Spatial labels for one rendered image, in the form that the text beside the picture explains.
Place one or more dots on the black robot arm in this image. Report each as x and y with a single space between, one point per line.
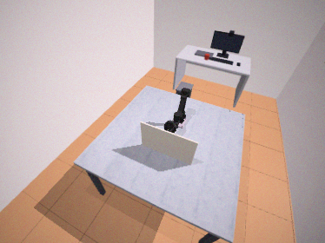
179 116

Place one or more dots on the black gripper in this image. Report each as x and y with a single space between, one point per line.
172 126

